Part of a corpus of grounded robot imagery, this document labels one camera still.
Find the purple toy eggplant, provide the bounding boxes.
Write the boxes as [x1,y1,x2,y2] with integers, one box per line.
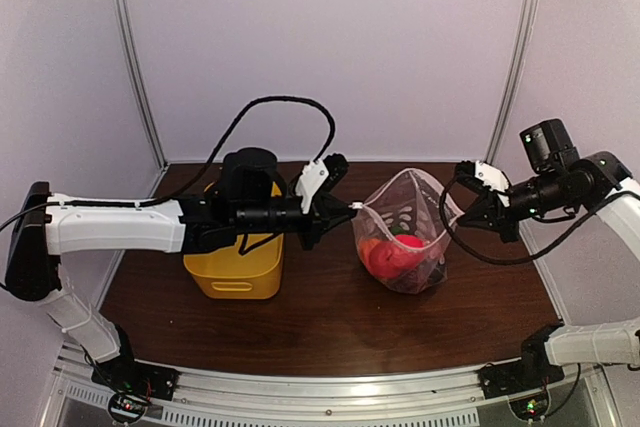
[399,258,447,294]

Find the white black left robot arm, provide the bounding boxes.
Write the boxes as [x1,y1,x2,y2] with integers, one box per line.
[4,148,356,391]

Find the right circuit board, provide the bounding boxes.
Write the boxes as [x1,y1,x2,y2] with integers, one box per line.
[508,393,550,422]

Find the aluminium front rail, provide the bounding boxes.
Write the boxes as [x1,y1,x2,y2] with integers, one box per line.
[39,341,621,427]

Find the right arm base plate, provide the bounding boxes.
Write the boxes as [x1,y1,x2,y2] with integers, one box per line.
[477,360,565,399]

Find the left aluminium corner post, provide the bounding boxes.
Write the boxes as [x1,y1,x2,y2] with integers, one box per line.
[113,0,168,170]

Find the yellow plastic basket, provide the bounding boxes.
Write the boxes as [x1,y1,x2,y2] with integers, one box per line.
[182,181,286,301]

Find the clear zip top bag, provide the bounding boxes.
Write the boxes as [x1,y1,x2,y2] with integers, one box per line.
[352,168,462,294]

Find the red toy apple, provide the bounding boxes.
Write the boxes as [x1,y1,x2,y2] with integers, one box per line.
[394,234,425,253]
[367,242,422,280]

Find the black camera cable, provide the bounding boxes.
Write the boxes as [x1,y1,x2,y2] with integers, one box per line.
[199,95,337,183]
[439,174,626,265]

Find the left circuit board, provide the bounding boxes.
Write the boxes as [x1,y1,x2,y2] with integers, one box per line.
[107,393,148,424]

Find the orange toy orange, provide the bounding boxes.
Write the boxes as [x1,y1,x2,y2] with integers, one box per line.
[358,238,381,265]

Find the black left camera cable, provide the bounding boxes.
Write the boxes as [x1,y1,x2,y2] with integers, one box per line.
[199,95,337,183]

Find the aluminium corner post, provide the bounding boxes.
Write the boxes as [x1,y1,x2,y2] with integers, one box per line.
[113,0,168,170]
[484,0,539,163]

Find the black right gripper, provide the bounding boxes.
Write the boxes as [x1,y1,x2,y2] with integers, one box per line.
[458,168,572,243]

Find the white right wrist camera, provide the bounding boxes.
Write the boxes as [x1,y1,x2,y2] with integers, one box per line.
[456,161,511,207]

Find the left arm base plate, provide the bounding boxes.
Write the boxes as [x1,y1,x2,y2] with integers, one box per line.
[91,357,179,401]

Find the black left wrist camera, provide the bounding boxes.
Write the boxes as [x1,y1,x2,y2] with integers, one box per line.
[294,153,349,214]

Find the black right camera cable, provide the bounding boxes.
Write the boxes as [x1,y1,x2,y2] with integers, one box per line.
[439,174,626,265]

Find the right aluminium corner post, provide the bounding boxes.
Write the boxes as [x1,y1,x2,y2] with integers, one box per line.
[484,0,539,163]

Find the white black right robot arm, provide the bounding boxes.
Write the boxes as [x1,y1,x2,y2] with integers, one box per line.
[452,119,639,389]

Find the circuit board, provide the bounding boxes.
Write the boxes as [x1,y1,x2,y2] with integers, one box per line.
[107,393,148,424]
[508,393,550,422]

